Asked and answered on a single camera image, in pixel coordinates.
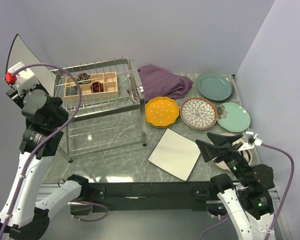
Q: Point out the white ribbed brown bowl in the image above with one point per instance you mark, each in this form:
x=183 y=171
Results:
x=199 y=109

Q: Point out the orange dotted plate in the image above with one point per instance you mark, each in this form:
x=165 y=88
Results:
x=161 y=111

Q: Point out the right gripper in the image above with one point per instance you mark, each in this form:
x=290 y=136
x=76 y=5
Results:
x=208 y=150

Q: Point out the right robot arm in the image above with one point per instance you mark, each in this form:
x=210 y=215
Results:
x=249 y=205

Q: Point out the dark green round plate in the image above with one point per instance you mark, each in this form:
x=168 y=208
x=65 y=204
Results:
x=214 y=87

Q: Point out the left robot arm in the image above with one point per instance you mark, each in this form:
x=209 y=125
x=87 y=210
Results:
x=23 y=217

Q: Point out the mint green flower plate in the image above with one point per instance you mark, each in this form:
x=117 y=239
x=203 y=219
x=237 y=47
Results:
x=233 y=117

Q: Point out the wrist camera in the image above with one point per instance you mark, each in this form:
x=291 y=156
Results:
x=26 y=81
x=253 y=141

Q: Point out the steel dish rack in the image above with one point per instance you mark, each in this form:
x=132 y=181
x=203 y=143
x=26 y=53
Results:
x=108 y=123

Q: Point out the large square plate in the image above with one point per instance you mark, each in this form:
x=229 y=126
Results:
x=20 y=52
x=175 y=154

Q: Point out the black base beam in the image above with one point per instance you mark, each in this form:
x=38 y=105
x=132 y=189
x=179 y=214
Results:
x=142 y=196

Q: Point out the purple cloth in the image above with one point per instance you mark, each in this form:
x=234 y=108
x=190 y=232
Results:
x=159 y=82

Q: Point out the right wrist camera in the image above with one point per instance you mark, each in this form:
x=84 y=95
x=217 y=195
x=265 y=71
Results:
x=253 y=141

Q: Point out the wooden cutlery box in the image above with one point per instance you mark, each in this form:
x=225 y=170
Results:
x=93 y=87

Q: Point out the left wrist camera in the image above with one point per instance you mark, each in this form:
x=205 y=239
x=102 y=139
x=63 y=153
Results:
x=26 y=81

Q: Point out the white round plate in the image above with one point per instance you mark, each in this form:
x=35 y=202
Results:
x=246 y=154

